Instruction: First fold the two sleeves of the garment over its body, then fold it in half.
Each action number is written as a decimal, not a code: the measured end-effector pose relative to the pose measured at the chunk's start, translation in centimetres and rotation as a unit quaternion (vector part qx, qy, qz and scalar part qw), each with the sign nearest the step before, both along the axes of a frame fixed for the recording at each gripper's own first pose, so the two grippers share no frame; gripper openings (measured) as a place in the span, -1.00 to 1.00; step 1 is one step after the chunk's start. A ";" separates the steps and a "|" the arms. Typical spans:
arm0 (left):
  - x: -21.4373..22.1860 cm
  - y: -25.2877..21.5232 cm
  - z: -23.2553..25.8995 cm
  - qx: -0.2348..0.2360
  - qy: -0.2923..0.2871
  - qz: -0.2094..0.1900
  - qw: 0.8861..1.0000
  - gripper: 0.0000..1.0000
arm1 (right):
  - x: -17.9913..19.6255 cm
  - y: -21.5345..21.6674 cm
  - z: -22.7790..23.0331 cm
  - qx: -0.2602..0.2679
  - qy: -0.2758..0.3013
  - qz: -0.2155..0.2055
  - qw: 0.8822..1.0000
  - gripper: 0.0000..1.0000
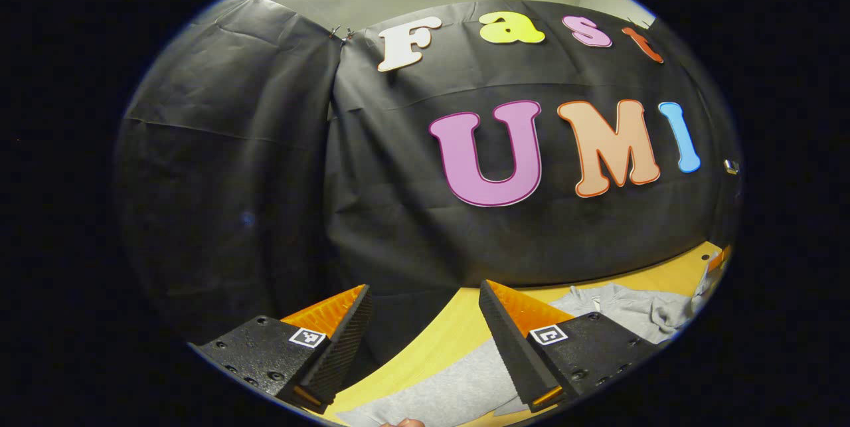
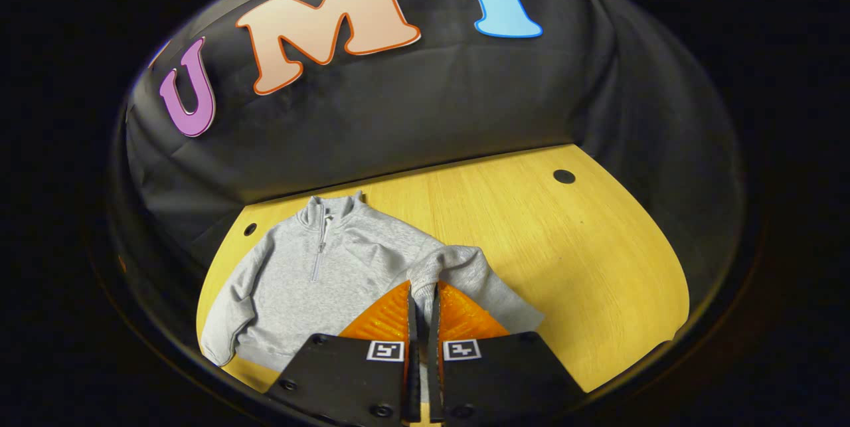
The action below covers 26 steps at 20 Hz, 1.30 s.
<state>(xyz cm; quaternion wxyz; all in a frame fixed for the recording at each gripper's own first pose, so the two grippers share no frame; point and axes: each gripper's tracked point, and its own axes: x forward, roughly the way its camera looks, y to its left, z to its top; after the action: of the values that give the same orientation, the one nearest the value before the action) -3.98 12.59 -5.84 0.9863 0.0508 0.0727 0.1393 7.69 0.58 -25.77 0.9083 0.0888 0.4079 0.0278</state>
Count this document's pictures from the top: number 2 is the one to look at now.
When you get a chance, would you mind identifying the grey zip-neck sweatshirt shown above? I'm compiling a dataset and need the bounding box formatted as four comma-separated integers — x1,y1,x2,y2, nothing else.
199,191,545,375

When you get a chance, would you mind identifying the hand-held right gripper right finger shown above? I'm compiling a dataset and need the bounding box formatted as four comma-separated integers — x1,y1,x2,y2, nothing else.
428,281,586,425

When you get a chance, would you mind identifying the black backdrop cloth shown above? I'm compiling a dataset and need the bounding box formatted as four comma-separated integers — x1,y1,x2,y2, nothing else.
110,0,748,321

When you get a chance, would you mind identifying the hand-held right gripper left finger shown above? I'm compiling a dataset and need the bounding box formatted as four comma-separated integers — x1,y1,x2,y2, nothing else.
264,280,422,427

